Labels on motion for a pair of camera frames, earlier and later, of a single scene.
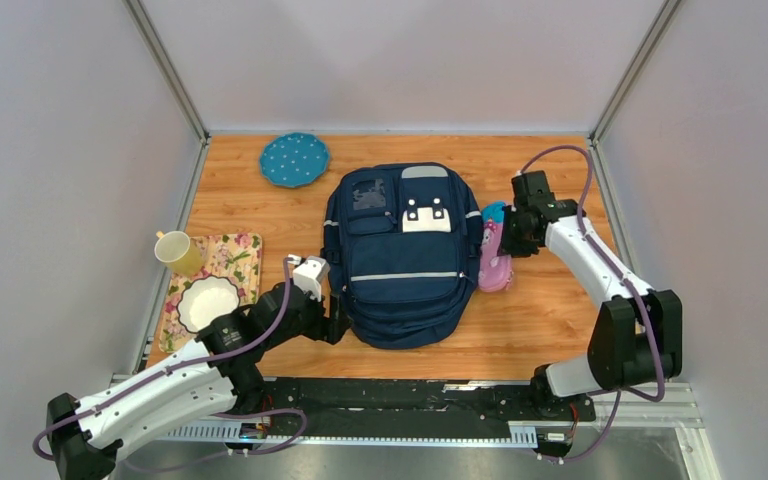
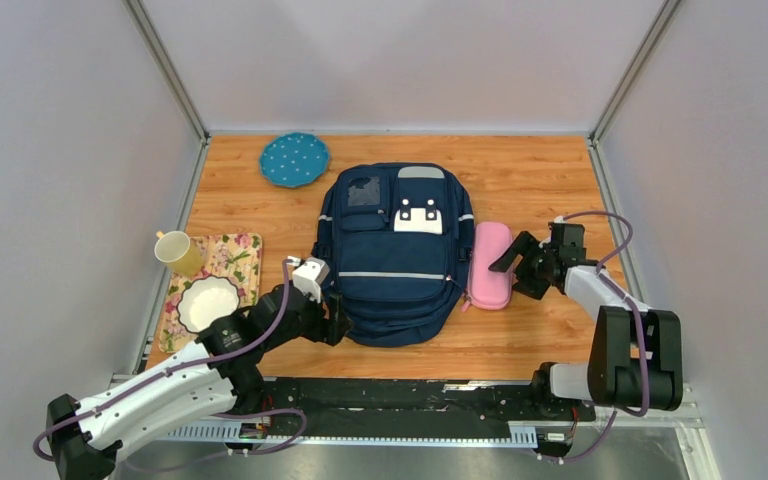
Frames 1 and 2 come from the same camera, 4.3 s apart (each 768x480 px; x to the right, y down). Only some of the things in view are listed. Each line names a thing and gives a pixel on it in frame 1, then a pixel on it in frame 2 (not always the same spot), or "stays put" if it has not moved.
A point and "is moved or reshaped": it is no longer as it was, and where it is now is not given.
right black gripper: (508, 247) -> (524, 285)
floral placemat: (237, 257) stays put
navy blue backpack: (404, 244) stays put
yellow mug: (179, 253) stays put
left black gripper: (329, 329) stays put
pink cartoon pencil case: (496, 273) is moved or reshaped
